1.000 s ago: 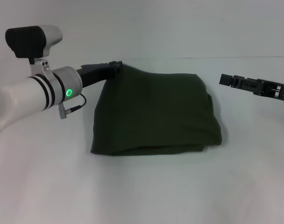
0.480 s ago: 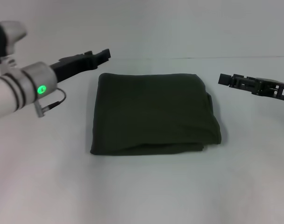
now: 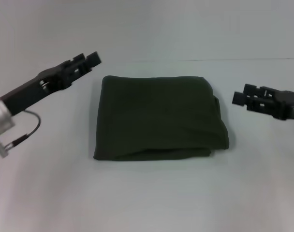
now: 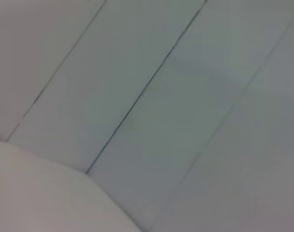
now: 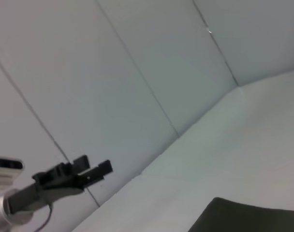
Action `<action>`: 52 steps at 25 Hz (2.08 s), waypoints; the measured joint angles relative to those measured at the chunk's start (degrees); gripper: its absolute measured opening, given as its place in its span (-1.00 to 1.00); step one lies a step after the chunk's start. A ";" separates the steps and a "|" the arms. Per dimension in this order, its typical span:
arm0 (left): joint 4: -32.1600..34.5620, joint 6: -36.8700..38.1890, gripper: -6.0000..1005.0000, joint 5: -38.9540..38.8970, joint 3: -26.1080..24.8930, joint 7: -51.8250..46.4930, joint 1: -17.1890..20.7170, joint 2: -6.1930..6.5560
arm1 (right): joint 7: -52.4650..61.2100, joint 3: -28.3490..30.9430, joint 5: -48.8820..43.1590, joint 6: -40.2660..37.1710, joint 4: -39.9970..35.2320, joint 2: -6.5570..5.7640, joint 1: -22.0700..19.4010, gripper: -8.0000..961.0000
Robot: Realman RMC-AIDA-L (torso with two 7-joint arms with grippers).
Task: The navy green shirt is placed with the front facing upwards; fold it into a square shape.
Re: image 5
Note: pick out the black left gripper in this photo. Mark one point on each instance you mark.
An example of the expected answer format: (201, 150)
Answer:
(35, 191)

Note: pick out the dark green FREE t-shirt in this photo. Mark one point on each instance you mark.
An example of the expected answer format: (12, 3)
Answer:
(248, 215)

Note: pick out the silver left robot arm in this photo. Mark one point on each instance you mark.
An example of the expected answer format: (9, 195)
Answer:
(6, 212)

